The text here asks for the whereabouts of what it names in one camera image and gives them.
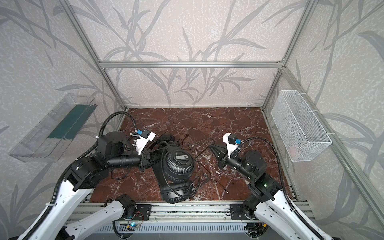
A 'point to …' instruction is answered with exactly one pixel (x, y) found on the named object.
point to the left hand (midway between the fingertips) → (164, 154)
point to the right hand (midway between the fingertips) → (211, 141)
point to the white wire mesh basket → (301, 133)
